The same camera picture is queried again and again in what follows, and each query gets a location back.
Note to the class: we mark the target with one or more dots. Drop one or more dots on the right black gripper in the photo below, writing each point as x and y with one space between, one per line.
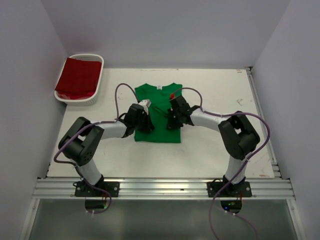
173 120

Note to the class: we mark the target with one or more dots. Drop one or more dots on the white plastic basket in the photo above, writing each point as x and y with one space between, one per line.
92 100

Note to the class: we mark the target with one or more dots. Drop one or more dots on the green t shirt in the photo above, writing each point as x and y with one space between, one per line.
160 103

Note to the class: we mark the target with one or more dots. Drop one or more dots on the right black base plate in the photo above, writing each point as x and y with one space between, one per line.
231 191

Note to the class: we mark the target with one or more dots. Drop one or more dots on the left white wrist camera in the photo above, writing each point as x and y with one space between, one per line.
145 103

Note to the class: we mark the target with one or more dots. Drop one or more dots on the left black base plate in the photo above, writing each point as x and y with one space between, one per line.
83 190

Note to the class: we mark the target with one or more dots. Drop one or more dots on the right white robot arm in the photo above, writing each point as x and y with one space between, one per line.
238 135

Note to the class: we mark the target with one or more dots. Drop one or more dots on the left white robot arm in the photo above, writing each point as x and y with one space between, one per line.
79 144

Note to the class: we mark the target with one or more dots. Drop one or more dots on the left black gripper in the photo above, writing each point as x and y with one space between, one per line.
146 122

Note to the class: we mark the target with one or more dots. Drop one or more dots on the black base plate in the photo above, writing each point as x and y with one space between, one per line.
83 190
231 191

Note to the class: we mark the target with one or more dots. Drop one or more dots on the red t shirt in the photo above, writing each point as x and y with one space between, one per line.
79 79

